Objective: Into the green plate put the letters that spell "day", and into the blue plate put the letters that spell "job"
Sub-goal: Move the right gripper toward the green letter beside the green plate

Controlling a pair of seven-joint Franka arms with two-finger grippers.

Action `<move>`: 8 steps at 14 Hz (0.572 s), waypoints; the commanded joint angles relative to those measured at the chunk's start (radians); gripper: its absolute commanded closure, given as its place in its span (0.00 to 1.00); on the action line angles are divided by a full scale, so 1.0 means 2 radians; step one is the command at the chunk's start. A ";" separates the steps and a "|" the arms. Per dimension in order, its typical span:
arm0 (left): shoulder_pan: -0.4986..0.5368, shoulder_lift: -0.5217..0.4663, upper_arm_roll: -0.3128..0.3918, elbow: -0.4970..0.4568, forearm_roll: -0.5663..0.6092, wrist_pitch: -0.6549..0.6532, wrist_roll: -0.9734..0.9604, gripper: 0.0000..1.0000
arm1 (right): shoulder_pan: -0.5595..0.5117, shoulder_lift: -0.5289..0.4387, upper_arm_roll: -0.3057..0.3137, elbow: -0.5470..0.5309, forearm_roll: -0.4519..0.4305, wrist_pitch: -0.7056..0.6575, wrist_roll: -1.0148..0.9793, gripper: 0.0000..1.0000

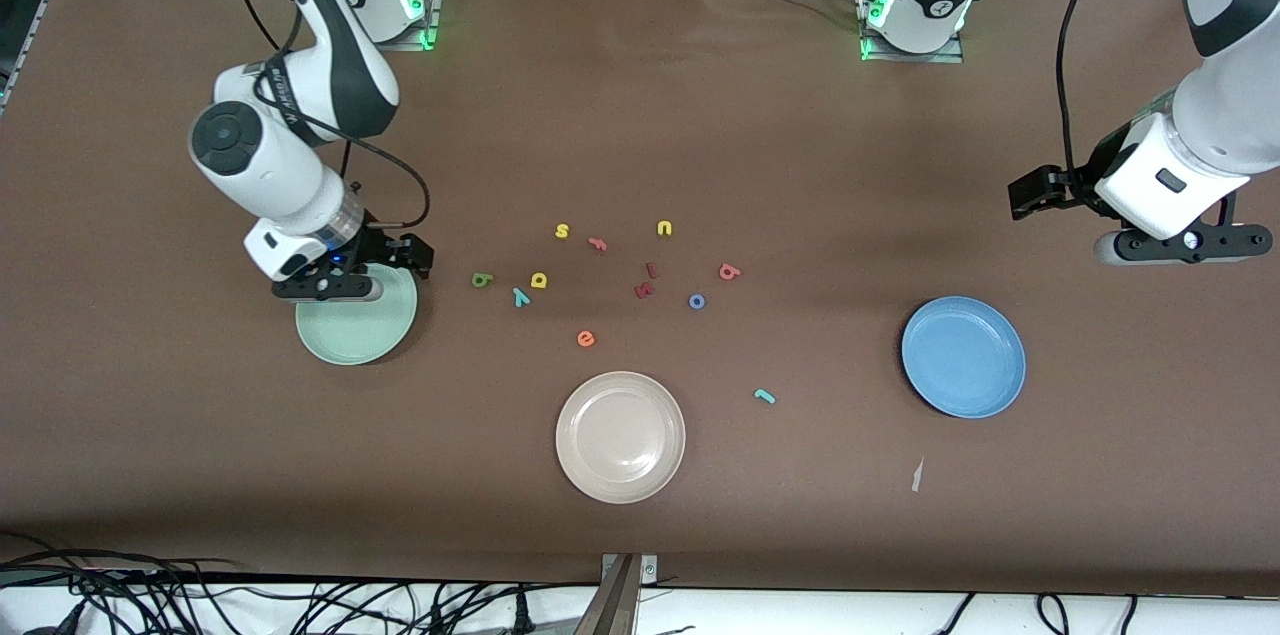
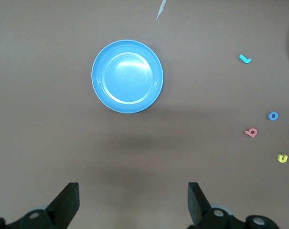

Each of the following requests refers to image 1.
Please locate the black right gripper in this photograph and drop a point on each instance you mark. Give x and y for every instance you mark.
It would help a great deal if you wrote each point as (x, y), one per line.
(377, 245)

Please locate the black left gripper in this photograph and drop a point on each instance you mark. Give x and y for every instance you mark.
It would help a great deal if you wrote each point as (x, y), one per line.
(1092, 177)

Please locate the green foam letter b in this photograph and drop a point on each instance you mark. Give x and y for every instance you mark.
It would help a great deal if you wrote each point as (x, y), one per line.
(482, 281)

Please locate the teal foam letter y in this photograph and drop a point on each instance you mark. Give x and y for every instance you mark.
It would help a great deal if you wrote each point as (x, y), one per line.
(520, 298)

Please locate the teal foam letter l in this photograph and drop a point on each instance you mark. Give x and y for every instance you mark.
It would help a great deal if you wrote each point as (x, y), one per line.
(764, 396)

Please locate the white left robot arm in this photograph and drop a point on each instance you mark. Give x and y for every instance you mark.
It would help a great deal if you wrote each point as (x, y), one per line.
(1220, 115)

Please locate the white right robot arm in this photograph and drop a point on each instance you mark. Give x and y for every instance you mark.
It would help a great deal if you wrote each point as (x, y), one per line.
(250, 155)

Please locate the light green plate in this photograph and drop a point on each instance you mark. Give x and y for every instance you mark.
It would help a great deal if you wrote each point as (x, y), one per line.
(356, 330)

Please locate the blue plate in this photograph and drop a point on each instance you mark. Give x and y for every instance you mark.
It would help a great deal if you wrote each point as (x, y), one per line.
(963, 356)

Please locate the beige plate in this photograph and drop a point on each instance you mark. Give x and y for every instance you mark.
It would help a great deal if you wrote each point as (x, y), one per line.
(620, 437)

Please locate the white tape scrap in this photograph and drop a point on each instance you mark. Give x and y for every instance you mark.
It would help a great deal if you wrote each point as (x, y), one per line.
(917, 475)

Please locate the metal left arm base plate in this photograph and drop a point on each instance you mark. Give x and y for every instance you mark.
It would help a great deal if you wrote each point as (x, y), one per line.
(950, 57)

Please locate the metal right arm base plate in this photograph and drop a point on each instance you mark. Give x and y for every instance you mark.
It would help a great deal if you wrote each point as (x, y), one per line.
(432, 5)

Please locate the metal clamp bracket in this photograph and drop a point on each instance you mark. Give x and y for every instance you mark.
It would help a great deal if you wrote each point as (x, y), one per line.
(620, 595)

